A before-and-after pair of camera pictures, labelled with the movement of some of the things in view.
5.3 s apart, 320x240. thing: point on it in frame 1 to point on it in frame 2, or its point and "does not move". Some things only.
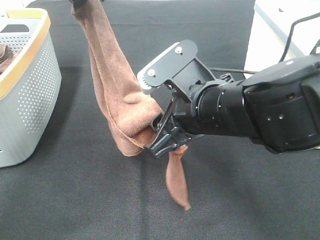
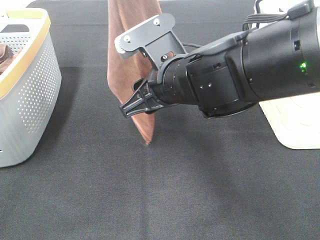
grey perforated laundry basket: (30, 93) does not move
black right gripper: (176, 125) to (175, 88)
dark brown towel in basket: (6, 56) does not move
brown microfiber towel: (131, 112) to (124, 69)
